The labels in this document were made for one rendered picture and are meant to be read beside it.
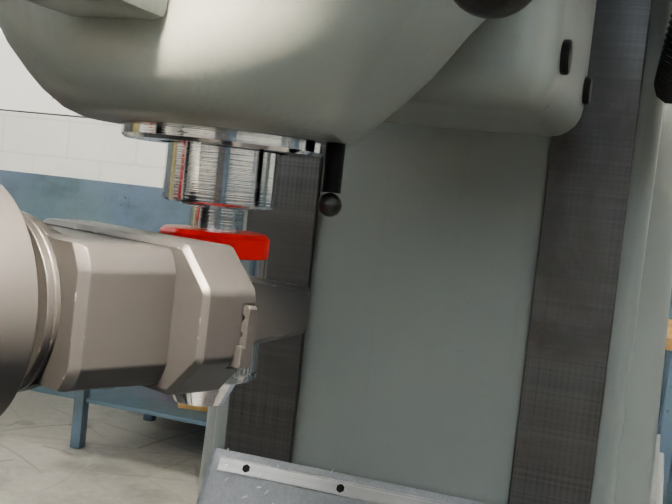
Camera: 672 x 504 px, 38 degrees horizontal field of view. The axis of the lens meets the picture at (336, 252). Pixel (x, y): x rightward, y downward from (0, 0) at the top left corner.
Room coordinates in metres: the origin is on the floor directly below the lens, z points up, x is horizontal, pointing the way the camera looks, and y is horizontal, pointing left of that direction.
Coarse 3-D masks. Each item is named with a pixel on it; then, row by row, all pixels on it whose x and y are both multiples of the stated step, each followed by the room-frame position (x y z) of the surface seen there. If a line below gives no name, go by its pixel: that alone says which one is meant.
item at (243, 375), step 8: (248, 264) 0.40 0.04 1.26; (256, 264) 0.40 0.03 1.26; (264, 264) 0.41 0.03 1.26; (248, 272) 0.40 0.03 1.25; (256, 272) 0.40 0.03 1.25; (264, 272) 0.41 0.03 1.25; (256, 344) 0.41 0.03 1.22; (256, 352) 0.41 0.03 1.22; (256, 360) 0.41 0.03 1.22; (248, 368) 0.40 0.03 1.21; (256, 368) 0.41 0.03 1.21; (232, 376) 0.40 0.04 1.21; (240, 376) 0.40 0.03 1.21; (248, 376) 0.40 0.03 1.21; (224, 384) 0.40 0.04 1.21
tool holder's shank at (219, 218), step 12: (192, 204) 0.40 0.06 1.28; (204, 204) 0.40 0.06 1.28; (192, 216) 0.41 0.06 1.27; (204, 216) 0.40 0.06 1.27; (216, 216) 0.40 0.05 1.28; (228, 216) 0.41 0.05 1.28; (240, 216) 0.41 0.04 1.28; (204, 228) 0.41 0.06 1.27; (216, 228) 0.40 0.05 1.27; (228, 228) 0.41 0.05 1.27; (240, 228) 0.41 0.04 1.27
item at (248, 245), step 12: (168, 228) 0.40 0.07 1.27; (180, 228) 0.40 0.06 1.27; (192, 228) 0.41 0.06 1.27; (204, 240) 0.39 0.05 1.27; (216, 240) 0.39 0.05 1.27; (228, 240) 0.39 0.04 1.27; (240, 240) 0.40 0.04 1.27; (252, 240) 0.40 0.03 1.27; (264, 240) 0.41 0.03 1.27; (240, 252) 0.40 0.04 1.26; (252, 252) 0.40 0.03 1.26; (264, 252) 0.41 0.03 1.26
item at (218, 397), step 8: (232, 384) 0.41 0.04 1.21; (200, 392) 0.40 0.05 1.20; (208, 392) 0.40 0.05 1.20; (216, 392) 0.40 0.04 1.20; (224, 392) 0.41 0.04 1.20; (176, 400) 0.41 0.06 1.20; (184, 400) 0.40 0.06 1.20; (192, 400) 0.40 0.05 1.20; (200, 400) 0.40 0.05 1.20; (208, 400) 0.40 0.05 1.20; (216, 400) 0.41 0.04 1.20; (224, 400) 0.41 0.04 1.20
